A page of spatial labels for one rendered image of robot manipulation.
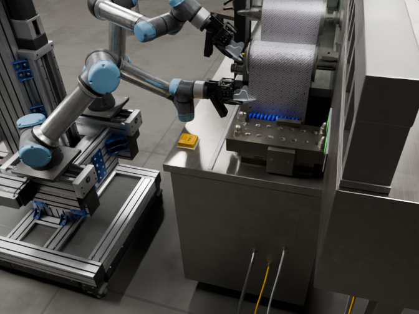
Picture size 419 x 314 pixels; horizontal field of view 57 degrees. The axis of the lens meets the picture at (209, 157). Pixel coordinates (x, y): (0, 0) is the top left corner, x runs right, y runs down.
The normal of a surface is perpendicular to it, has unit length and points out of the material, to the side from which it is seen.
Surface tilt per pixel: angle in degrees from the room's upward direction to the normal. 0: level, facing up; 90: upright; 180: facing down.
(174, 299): 0
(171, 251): 0
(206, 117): 0
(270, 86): 90
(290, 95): 90
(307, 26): 92
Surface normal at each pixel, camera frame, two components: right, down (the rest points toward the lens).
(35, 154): 0.24, 0.67
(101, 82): 0.43, 0.49
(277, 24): -0.28, 0.64
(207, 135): -0.04, -0.77
